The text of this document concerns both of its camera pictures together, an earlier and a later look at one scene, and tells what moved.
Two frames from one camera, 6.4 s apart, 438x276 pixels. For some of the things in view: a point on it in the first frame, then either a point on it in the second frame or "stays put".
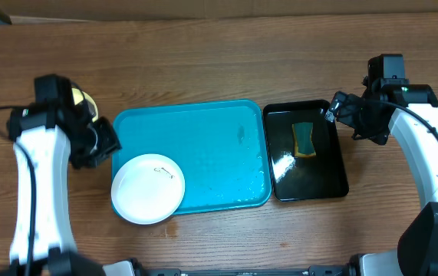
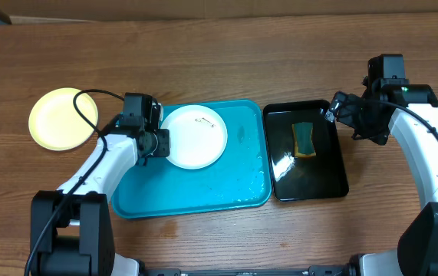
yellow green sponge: [303, 139] stays put
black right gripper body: [360, 118] stays put
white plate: [148, 188] → [198, 136]
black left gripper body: [96, 145] → [160, 142]
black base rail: [312, 271] stays put
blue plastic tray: [188, 157] stays put
